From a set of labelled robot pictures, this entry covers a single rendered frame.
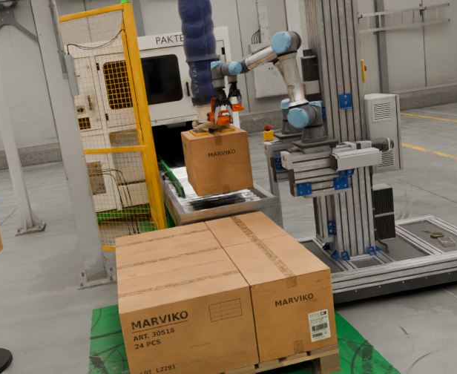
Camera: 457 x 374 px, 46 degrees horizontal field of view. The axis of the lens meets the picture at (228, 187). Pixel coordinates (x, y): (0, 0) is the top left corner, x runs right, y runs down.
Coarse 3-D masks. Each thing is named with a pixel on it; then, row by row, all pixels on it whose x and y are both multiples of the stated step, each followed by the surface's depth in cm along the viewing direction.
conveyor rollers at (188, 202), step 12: (180, 168) 570; (168, 180) 514; (180, 180) 507; (192, 192) 448; (228, 192) 434; (240, 192) 427; (252, 192) 421; (180, 204) 418; (192, 204) 411; (204, 204) 404; (216, 204) 398; (228, 204) 398
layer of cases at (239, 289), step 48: (144, 240) 334; (192, 240) 321; (240, 240) 309; (288, 240) 298; (144, 288) 258; (192, 288) 250; (240, 288) 244; (288, 288) 249; (144, 336) 238; (192, 336) 243; (240, 336) 248; (288, 336) 254; (336, 336) 260
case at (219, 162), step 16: (192, 144) 359; (208, 144) 361; (224, 144) 363; (240, 144) 366; (192, 160) 362; (208, 160) 364; (224, 160) 366; (240, 160) 368; (192, 176) 380; (208, 176) 366; (224, 176) 368; (240, 176) 370; (208, 192) 368; (224, 192) 370
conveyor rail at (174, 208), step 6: (162, 180) 493; (162, 186) 475; (162, 192) 495; (168, 192) 439; (168, 198) 436; (174, 198) 415; (168, 204) 448; (174, 204) 396; (168, 210) 453; (174, 210) 400; (180, 210) 376; (174, 222) 413; (180, 222) 369
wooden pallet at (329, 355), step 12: (324, 348) 259; (336, 348) 261; (276, 360) 255; (288, 360) 256; (300, 360) 258; (312, 360) 272; (324, 360) 260; (336, 360) 262; (228, 372) 250; (240, 372) 252; (252, 372) 253; (324, 372) 262
